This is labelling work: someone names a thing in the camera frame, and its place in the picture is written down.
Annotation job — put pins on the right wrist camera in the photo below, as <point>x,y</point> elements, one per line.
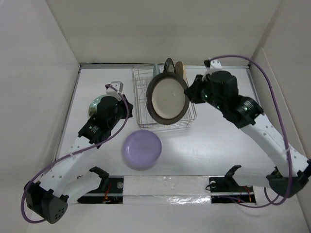
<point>212,65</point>

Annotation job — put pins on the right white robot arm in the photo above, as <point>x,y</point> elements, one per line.
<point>292,169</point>

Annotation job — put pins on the light green rectangular dish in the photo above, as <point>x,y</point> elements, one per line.
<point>156,70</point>

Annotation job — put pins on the dark striped rim plate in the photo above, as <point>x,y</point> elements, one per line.
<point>169,66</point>

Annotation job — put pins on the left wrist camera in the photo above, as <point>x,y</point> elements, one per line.
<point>114,89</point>

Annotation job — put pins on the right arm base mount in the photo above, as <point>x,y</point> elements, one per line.
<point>223,193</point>

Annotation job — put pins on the purple plastic plate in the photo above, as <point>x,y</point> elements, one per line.
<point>141,149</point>

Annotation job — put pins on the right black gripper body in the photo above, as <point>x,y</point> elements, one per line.
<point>206,92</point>

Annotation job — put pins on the beige wooden plate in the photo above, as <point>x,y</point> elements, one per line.
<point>180,70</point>

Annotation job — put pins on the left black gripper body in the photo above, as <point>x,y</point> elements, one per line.
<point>122,112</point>

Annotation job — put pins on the clear glass plate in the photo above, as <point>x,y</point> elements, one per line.
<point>93,106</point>

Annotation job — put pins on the wire dish rack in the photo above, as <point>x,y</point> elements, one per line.
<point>141,79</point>

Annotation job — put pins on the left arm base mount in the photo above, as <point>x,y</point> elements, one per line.
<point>110,192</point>

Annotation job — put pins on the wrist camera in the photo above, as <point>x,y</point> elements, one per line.
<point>114,89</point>
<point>212,65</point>

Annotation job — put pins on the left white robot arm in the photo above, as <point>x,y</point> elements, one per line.
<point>47,195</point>

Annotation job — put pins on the brown rim cream bowl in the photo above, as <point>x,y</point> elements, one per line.
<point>165,99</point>

